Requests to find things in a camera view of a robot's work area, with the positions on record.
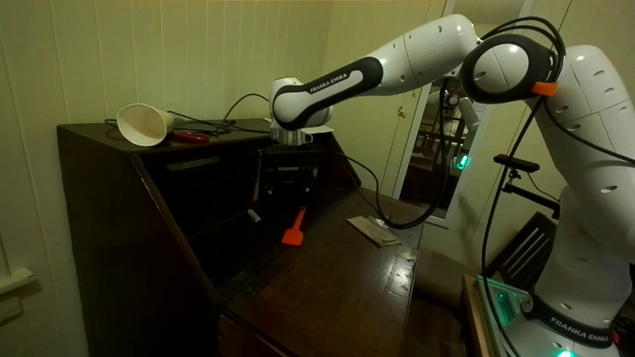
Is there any pink spatula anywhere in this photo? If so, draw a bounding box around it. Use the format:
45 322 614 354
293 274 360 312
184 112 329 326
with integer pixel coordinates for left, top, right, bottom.
279 205 309 251

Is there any dark slatted chair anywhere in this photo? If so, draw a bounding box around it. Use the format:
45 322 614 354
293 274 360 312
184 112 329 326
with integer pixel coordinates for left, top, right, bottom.
483 211 559 290

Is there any folded beige cloth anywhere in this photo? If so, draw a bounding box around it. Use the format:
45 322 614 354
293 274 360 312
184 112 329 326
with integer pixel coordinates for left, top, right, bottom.
345 215 402 251

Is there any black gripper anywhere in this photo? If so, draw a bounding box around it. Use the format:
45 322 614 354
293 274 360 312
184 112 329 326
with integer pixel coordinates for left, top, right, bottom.
261 145 321 203

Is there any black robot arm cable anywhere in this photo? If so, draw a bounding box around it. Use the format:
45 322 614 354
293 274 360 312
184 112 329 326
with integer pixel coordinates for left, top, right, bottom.
345 15 635 357

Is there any thin black cable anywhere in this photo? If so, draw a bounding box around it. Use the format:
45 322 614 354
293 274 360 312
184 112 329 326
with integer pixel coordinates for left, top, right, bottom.
102 90 273 139

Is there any light wooden robot table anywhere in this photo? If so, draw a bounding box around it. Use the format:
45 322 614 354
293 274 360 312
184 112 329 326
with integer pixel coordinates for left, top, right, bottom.
460 274 497 357

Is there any dark wooden secretary desk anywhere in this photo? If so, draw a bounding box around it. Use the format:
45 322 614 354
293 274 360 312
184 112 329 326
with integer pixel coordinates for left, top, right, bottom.
55 118 478 357

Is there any small red object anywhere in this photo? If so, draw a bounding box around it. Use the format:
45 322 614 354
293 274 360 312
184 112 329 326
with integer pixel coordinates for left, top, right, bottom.
166 130 212 147

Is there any black camera stand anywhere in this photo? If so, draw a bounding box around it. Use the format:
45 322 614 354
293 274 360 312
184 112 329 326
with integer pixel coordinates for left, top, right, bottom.
491 153 563 217

